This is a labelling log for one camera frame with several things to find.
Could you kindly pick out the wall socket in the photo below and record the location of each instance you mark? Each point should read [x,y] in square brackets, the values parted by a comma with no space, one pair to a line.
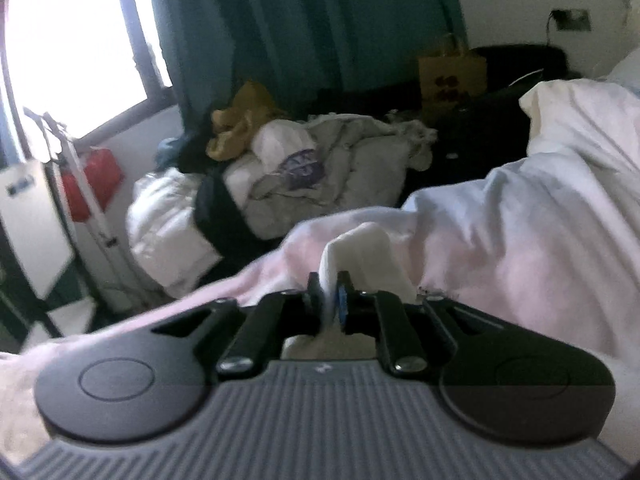
[570,19]

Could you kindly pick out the white shirt with purple print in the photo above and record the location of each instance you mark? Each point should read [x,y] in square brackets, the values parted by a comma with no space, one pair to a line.
[295,160]

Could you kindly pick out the grey garment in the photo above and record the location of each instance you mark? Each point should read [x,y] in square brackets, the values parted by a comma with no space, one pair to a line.
[365,160]

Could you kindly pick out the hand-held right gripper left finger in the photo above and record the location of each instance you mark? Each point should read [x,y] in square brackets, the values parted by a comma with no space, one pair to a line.
[315,305]

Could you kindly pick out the pink white bed blanket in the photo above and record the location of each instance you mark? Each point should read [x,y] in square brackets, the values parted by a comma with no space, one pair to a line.
[500,240]

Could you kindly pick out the dark navy garment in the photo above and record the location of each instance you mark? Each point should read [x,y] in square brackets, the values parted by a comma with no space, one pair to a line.
[220,205]

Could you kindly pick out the white tower appliance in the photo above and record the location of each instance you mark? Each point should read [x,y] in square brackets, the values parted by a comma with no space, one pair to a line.
[27,230]

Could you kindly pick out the teal curtain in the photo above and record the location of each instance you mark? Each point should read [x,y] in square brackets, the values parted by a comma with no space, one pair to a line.
[310,30]

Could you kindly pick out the window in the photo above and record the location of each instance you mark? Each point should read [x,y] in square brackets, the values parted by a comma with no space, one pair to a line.
[70,45]

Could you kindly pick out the blue cloth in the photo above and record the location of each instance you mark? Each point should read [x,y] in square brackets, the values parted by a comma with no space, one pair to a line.
[170,152]

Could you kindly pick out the brown paper bag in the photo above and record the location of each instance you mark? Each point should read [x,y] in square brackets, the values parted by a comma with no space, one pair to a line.
[450,80]

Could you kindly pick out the black sofa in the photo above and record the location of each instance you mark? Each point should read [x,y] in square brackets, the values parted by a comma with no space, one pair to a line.
[500,130]

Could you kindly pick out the red bag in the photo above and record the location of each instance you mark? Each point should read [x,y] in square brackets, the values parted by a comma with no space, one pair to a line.
[92,185]

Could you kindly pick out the white quilt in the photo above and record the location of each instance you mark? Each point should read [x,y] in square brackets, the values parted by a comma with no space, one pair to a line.
[585,120]

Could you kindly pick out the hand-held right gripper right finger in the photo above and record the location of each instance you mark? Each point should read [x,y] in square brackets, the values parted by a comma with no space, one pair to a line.
[342,307]

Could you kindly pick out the white bedding heap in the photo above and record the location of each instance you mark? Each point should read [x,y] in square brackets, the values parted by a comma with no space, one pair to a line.
[165,230]

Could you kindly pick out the yellow cloth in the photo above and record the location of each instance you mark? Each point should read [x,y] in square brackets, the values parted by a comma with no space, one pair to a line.
[235,127]

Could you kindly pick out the white hooded sweatshirt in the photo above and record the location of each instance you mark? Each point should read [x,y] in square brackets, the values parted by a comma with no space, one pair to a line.
[365,255]

